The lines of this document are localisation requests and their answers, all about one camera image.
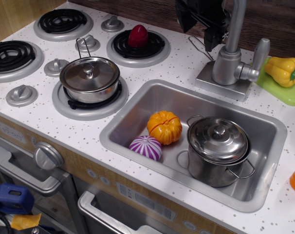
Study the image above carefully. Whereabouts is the green cutting board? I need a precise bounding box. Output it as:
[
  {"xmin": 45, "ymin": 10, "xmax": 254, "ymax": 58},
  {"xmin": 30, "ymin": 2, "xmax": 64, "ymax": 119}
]
[{"xmin": 256, "ymin": 58, "xmax": 295, "ymax": 106}]

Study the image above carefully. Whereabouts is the grey stove knob front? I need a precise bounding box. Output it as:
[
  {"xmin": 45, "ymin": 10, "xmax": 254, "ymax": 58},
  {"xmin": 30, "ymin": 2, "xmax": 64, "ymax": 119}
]
[{"xmin": 6, "ymin": 85, "xmax": 38, "ymax": 107}]

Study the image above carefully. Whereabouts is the wire utensil handle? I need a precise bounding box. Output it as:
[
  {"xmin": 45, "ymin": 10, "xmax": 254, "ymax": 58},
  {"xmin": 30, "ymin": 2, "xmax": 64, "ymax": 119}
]
[{"xmin": 188, "ymin": 36, "xmax": 214, "ymax": 61}]

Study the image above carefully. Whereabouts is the back left burner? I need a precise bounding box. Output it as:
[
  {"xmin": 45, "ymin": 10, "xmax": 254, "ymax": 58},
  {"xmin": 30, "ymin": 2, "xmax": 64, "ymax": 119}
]
[{"xmin": 34, "ymin": 9, "xmax": 93, "ymax": 42}]

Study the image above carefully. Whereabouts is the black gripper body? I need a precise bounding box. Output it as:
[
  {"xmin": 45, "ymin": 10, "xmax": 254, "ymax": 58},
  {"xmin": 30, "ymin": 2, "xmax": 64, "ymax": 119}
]
[{"xmin": 175, "ymin": 0, "xmax": 231, "ymax": 39}]

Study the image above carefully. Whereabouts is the back right burner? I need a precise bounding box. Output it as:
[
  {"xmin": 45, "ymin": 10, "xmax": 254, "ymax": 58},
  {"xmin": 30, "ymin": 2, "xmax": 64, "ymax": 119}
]
[{"xmin": 106, "ymin": 30, "xmax": 171, "ymax": 68}]

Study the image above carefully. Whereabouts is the saucepan steel lid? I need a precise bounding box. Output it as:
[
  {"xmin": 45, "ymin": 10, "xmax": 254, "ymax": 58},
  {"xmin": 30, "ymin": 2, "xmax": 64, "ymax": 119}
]
[{"xmin": 59, "ymin": 57, "xmax": 120, "ymax": 93}]

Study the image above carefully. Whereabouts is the tall pot steel lid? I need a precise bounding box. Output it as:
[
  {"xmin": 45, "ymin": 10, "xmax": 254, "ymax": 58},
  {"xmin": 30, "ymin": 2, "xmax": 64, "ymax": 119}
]
[{"xmin": 187, "ymin": 115, "xmax": 249, "ymax": 164}]

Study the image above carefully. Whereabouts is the yellow tape piece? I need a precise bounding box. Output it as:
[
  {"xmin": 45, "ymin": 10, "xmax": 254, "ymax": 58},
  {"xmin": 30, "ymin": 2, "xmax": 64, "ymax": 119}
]
[{"xmin": 11, "ymin": 214, "xmax": 41, "ymax": 231}]

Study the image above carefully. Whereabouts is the grey stove knob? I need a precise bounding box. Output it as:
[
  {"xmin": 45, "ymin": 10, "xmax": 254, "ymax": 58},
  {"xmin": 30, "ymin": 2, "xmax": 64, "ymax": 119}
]
[
  {"xmin": 75, "ymin": 35, "xmax": 100, "ymax": 53},
  {"xmin": 6, "ymin": 85, "xmax": 38, "ymax": 107},
  {"xmin": 44, "ymin": 58, "xmax": 69, "ymax": 78},
  {"xmin": 101, "ymin": 16, "xmax": 124, "ymax": 33}
]

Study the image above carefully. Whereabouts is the grey stove knob middle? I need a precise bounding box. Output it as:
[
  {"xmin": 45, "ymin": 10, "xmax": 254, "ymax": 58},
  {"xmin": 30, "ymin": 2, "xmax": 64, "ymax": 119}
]
[{"xmin": 75, "ymin": 35, "xmax": 100, "ymax": 53}]

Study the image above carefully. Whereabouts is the left oven door handle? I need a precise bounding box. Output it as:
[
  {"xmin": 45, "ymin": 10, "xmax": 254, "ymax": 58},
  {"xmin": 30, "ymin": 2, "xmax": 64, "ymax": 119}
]
[{"xmin": 0, "ymin": 137, "xmax": 75, "ymax": 197}]

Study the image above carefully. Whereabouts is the small steel saucepan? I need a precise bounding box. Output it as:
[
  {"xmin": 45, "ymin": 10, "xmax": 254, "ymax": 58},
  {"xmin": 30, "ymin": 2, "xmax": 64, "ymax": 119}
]
[{"xmin": 59, "ymin": 38, "xmax": 121, "ymax": 104}]

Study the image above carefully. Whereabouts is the red toy egg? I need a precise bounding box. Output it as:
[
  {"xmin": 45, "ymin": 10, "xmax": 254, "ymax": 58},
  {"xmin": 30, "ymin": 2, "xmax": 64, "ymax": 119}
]
[{"xmin": 128, "ymin": 24, "xmax": 148, "ymax": 48}]

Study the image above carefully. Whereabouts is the right oven door handle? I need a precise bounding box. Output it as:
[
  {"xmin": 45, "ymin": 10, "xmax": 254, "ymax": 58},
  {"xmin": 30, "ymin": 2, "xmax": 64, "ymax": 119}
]
[{"xmin": 77, "ymin": 191, "xmax": 160, "ymax": 234}]

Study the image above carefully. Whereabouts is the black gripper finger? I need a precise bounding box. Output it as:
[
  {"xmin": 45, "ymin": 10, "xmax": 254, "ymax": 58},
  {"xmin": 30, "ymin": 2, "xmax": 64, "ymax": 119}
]
[
  {"xmin": 175, "ymin": 6, "xmax": 197, "ymax": 33},
  {"xmin": 204, "ymin": 27, "xmax": 223, "ymax": 52}
]

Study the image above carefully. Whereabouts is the grey stove knob top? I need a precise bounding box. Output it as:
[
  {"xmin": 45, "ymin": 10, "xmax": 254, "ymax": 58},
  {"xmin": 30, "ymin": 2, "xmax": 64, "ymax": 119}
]
[{"xmin": 101, "ymin": 16, "xmax": 124, "ymax": 33}]

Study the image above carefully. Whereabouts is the black cable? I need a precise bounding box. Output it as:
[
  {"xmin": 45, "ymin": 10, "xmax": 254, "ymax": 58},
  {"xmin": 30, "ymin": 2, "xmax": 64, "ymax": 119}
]
[{"xmin": 0, "ymin": 210, "xmax": 12, "ymax": 234}]

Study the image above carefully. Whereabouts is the large grey oven dial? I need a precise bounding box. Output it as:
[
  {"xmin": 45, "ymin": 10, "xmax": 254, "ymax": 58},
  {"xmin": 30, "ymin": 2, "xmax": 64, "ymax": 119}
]
[{"xmin": 33, "ymin": 141, "xmax": 64, "ymax": 171}]

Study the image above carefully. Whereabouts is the yellow toy bell pepper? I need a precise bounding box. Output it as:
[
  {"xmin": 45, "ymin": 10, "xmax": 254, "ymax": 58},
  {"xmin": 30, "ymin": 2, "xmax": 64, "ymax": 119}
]
[{"xmin": 264, "ymin": 57, "xmax": 295, "ymax": 88}]

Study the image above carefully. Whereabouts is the front burner under saucepan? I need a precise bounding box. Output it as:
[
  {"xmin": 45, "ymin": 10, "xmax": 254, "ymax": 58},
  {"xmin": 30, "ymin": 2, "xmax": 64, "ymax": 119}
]
[{"xmin": 52, "ymin": 78, "xmax": 129, "ymax": 121}]

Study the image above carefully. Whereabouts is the oven door handle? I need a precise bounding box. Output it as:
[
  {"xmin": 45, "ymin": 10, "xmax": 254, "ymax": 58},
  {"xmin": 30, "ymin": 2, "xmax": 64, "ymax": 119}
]
[
  {"xmin": 0, "ymin": 137, "xmax": 75, "ymax": 197},
  {"xmin": 77, "ymin": 191, "xmax": 160, "ymax": 234}
]

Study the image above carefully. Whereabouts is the purple white toy onion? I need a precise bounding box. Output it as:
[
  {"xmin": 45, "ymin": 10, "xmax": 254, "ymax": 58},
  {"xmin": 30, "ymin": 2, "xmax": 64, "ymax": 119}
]
[{"xmin": 129, "ymin": 136, "xmax": 162, "ymax": 161}]

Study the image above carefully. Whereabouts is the orange toy pumpkin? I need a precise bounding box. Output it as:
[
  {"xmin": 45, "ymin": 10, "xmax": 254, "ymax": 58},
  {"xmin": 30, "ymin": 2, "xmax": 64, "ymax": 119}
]
[{"xmin": 147, "ymin": 111, "xmax": 183, "ymax": 145}]

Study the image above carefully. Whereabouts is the silver sink basin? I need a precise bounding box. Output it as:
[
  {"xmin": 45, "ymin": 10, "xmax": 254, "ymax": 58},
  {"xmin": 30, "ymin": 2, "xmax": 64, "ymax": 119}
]
[{"xmin": 100, "ymin": 79, "xmax": 287, "ymax": 213}]

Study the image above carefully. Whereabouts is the blue clamp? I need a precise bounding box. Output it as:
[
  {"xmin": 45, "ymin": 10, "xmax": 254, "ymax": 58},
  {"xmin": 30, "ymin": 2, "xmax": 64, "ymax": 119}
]
[{"xmin": 0, "ymin": 183, "xmax": 35, "ymax": 215}]

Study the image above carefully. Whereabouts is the silver toy faucet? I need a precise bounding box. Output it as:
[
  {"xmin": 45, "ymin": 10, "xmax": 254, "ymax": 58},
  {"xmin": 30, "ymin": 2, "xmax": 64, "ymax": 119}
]
[{"xmin": 195, "ymin": 0, "xmax": 270, "ymax": 102}]

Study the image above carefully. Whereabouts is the grey stove knob left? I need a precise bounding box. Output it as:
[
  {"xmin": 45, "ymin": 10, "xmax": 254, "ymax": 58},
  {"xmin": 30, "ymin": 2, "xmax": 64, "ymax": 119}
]
[{"xmin": 44, "ymin": 58, "xmax": 69, "ymax": 78}]

